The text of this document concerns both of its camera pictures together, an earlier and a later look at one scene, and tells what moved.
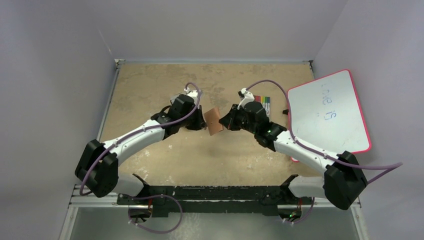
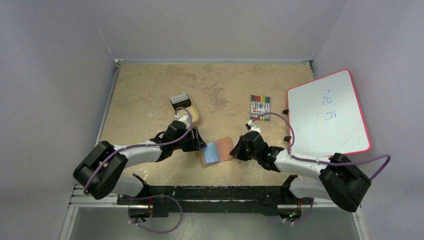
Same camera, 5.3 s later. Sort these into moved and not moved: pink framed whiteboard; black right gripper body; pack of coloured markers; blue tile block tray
Moved: blue tile block tray; black right gripper body
Not moved: pack of coloured markers; pink framed whiteboard
